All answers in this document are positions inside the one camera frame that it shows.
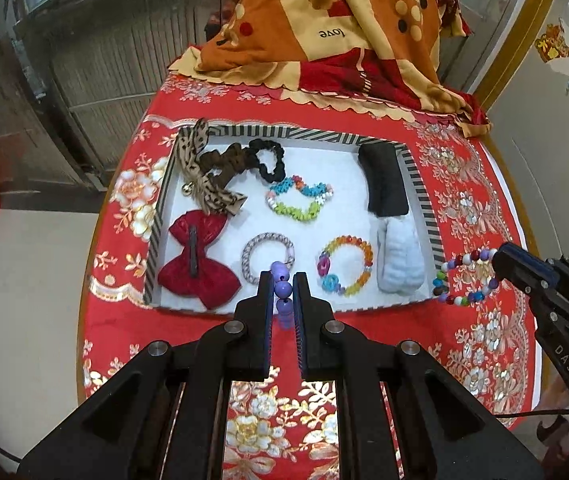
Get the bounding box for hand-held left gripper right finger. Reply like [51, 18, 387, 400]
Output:
[291, 271, 545, 480]

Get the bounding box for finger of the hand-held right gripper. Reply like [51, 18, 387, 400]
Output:
[500, 242, 561, 283]
[491, 252, 547, 302]

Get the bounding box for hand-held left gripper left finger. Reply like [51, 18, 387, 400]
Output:
[17, 270, 278, 480]

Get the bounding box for purple bead bracelet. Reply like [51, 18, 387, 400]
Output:
[270, 260, 295, 330]

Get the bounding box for multicolour round bead bracelet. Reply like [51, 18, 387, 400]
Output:
[431, 247, 507, 307]

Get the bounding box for grey braided bracelet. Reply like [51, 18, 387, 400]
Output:
[241, 232, 296, 286]

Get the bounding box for rainbow translucent bead bracelet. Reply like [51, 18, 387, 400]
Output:
[318, 236, 375, 297]

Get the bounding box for red bow hair clip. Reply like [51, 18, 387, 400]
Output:
[157, 210, 242, 308]

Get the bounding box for striped cardboard tray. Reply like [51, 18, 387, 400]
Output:
[143, 122, 447, 313]

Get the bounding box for teal green flower bead bracelet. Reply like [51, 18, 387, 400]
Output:
[266, 176, 335, 223]

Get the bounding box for light blue fluffy scrunchie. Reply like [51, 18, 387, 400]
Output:
[377, 216, 426, 295]

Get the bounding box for black scrunchie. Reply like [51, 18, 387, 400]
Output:
[249, 138, 285, 184]

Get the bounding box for black cloth headband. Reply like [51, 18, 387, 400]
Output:
[358, 143, 410, 217]

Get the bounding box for brown scrunchie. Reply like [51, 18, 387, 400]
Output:
[199, 142, 260, 184]

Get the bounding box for leopard print bow hair tie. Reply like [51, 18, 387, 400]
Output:
[173, 119, 248, 216]

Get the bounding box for red floral tablecloth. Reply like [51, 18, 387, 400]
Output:
[78, 72, 545, 480]

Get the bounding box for orange patterned blanket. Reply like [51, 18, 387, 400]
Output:
[167, 0, 492, 138]

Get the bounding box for metal grille door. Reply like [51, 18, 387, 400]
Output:
[12, 0, 210, 191]

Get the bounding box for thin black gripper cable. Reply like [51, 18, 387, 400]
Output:
[489, 407, 569, 419]

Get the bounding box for colourful wall sticker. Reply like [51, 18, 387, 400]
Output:
[535, 17, 569, 93]

